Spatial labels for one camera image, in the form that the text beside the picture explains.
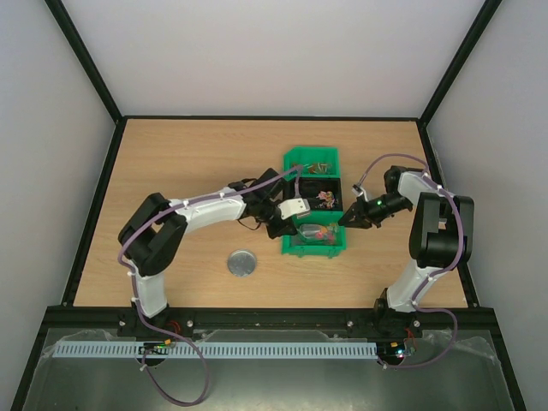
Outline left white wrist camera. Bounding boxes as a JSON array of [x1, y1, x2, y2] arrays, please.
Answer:
[[277, 197, 311, 220]]

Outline black candy bin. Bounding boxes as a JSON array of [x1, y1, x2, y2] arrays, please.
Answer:
[[283, 176, 343, 211]]

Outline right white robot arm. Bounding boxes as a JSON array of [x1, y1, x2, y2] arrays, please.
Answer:
[[338, 166, 474, 336]]

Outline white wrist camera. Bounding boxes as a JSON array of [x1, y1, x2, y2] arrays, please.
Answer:
[[352, 183, 367, 200], [277, 197, 311, 220]]

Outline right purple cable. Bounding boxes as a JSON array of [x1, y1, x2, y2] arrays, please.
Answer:
[[357, 152, 468, 371]]

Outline green candy bin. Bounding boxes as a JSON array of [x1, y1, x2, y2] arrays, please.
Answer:
[[283, 146, 341, 178], [282, 211, 347, 259]]

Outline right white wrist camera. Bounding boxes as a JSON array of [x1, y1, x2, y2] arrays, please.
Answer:
[[352, 183, 367, 200]]

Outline silver metal scoop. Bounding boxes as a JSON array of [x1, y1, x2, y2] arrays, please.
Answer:
[[297, 223, 329, 242]]

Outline silver metal jar lid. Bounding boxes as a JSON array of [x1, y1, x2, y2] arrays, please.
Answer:
[[227, 249, 257, 277]]

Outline purple cable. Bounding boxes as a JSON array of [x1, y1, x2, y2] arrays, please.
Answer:
[[117, 165, 306, 405], [357, 152, 468, 371]]

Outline light blue cable duct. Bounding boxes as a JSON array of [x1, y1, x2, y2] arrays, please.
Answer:
[[52, 341, 378, 360]]

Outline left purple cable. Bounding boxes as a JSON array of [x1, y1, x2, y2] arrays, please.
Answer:
[[117, 165, 306, 405]]

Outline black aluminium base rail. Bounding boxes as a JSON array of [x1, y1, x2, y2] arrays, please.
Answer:
[[39, 305, 499, 340]]

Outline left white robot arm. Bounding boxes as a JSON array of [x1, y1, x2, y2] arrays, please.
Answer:
[[117, 164, 310, 321]]

